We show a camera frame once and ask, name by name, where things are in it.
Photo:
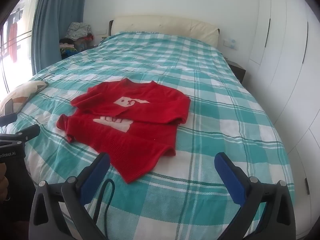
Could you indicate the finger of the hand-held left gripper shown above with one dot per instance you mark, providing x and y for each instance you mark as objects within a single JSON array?
[
  {"x": 7, "y": 120},
  {"x": 28, "y": 131}
]

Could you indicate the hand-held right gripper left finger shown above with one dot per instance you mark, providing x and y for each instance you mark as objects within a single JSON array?
[{"x": 96, "y": 172}]

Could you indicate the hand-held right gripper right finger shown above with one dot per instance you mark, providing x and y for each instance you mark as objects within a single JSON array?
[{"x": 228, "y": 173}]

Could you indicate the red knitted sweater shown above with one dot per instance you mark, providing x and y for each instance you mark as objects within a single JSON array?
[{"x": 140, "y": 135}]

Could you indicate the pile of colourful clothes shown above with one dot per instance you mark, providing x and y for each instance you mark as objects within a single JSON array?
[{"x": 68, "y": 48}]

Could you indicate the person's left hand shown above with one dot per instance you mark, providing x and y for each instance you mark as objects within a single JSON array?
[{"x": 3, "y": 182}]

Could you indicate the patterned beige pillow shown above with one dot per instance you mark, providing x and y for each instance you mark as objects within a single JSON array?
[{"x": 23, "y": 95}]

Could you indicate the window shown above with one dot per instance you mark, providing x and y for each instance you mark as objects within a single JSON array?
[{"x": 22, "y": 55}]

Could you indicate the red hanging garment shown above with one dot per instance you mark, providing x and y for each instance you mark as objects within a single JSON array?
[{"x": 13, "y": 45}]

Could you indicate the teal plaid bedsheet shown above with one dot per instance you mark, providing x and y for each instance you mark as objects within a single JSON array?
[{"x": 200, "y": 92}]

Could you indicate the dark wooden nightstand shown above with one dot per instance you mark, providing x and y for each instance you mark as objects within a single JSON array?
[{"x": 237, "y": 70}]

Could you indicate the blue curtain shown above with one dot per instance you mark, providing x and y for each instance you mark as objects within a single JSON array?
[{"x": 57, "y": 22}]

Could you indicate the patterned grey cloth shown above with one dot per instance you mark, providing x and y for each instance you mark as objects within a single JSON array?
[{"x": 78, "y": 30}]

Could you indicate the white wardrobe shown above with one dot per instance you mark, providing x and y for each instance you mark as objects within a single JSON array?
[{"x": 287, "y": 55}]

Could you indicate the cream padded headboard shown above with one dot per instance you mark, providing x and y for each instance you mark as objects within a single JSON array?
[{"x": 165, "y": 26}]

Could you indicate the plain white wall socket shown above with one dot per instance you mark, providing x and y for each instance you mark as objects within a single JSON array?
[{"x": 101, "y": 32}]

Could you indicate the white wall socket with stickers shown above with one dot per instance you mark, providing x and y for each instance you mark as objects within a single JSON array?
[{"x": 230, "y": 43}]

